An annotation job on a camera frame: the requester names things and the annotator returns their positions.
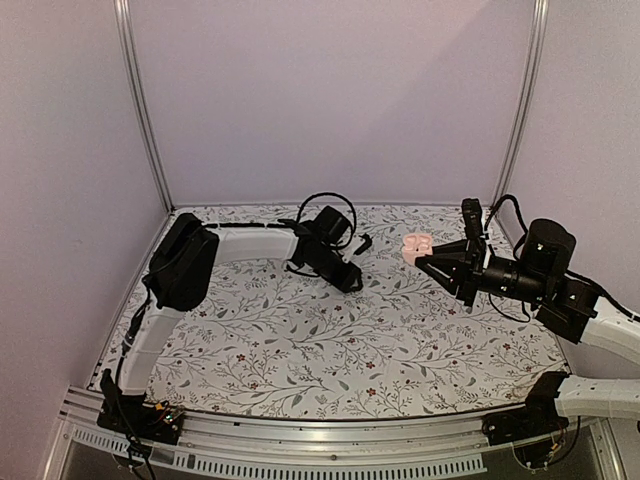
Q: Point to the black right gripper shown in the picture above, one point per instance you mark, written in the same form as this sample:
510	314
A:
456	265

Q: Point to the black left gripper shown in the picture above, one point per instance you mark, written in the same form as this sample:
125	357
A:
346	282

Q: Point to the pink earbuds charging case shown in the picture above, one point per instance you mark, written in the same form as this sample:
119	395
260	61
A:
416	245

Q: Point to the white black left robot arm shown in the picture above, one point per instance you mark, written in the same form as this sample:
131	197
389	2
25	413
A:
181	268

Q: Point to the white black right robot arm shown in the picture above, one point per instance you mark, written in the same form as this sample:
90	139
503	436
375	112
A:
577	310

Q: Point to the floral patterned table mat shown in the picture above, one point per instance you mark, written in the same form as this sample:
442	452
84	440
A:
268	343

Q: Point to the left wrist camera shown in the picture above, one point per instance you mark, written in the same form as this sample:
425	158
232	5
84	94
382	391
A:
357	247

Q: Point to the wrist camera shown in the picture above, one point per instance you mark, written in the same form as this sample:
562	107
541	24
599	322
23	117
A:
357	247
472	214

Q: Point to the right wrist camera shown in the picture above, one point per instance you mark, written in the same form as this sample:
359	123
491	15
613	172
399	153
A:
472	214

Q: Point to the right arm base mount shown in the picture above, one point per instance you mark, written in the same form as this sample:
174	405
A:
536	430

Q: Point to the aluminium front rail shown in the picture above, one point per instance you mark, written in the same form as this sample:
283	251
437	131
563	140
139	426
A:
217	446

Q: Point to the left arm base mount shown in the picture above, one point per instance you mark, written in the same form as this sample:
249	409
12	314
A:
134	416

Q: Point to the right aluminium corner post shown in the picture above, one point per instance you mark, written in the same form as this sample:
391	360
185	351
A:
532	64

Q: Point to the aluminium corner post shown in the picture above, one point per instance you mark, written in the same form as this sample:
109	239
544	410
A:
125	29
532	64

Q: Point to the left aluminium corner post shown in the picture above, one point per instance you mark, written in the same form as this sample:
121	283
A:
125	29

